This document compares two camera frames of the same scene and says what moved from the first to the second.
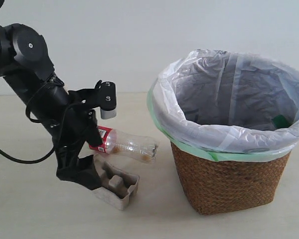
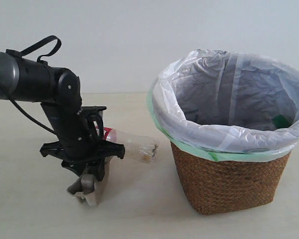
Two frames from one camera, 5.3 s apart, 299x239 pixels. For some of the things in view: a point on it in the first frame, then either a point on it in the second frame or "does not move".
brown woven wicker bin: x=215 y=187 does not move
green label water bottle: x=280 y=122 does not move
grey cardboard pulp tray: x=118 y=186 to x=87 y=187
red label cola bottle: x=116 y=142 does not move
